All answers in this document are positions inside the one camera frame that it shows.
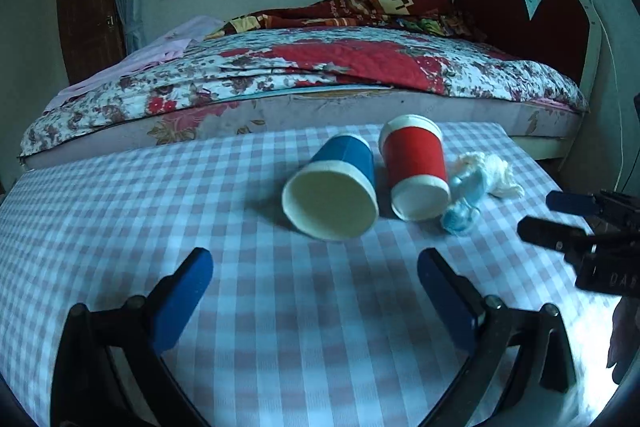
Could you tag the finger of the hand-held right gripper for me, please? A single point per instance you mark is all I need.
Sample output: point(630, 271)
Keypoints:
point(570, 202)
point(550, 234)

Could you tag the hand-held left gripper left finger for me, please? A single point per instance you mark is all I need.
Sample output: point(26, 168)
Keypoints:
point(180, 302)

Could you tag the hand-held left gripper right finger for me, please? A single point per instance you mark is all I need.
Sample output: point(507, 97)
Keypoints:
point(447, 302)

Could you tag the blue and white tissue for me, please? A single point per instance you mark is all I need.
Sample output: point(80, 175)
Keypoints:
point(467, 192)

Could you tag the blue paper cup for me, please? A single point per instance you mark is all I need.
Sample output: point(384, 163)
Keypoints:
point(330, 202)

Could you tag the person's right hand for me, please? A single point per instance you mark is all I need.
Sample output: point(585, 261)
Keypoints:
point(620, 342)

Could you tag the pink checkered tablecloth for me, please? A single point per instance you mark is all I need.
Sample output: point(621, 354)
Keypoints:
point(125, 232)

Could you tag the red paper cup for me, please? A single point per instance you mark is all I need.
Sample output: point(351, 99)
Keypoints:
point(412, 157)

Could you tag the red heart-shaped headboard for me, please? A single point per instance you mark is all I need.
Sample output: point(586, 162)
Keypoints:
point(530, 17)

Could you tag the bed mattress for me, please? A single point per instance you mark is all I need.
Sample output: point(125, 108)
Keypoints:
point(300, 112)

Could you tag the floral quilt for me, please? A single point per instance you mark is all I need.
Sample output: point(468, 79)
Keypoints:
point(225, 62)

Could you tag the pink cloth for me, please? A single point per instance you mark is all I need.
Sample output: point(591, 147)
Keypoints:
point(150, 52)

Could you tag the red printed blanket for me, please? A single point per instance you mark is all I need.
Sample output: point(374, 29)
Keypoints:
point(375, 4)

